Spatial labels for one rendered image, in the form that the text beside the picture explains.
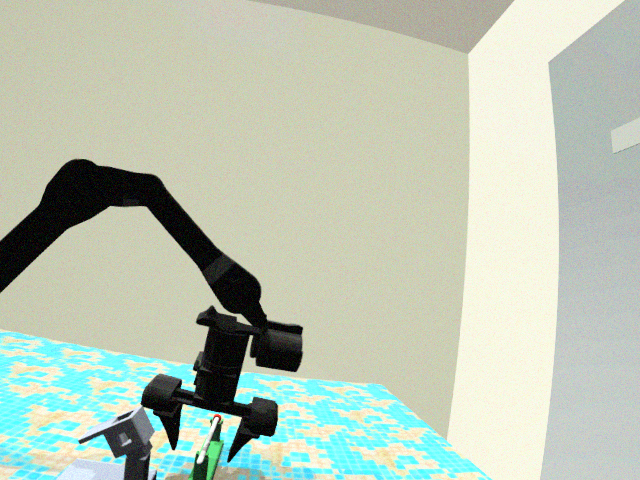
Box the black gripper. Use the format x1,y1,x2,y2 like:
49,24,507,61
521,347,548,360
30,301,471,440
140,356,279,463

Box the grey tapered pin with red head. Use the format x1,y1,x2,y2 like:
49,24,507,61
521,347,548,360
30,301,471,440
197,414,221,466

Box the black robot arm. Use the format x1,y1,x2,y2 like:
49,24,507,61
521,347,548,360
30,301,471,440
0,159,303,385

